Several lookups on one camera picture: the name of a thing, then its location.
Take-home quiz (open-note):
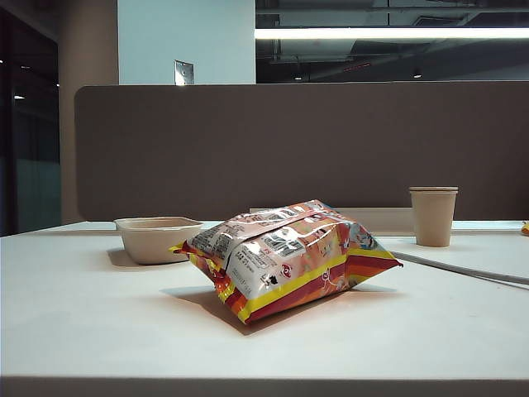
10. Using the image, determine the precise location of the silver metal wall plate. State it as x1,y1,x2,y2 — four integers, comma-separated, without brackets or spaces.
174,59,195,87

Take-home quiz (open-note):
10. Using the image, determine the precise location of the brown desk partition panel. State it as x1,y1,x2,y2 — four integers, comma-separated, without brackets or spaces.
74,80,529,222

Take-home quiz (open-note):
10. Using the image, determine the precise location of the grey cable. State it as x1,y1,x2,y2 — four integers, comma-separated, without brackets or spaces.
390,249,529,286

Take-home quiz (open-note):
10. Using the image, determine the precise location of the beige paper cup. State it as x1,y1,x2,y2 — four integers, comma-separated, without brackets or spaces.
408,185,460,248

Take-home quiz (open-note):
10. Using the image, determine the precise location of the beige round column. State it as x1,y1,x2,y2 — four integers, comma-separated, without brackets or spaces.
56,0,120,227

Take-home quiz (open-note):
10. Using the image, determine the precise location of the white cable tray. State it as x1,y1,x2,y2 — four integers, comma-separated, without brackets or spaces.
249,206,416,237

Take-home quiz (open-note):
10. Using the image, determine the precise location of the white ceiling light strip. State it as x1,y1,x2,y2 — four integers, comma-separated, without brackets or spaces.
255,27,529,41

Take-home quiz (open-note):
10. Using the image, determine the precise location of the orange yellow chips bag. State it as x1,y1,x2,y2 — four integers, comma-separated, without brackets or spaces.
169,198,404,326

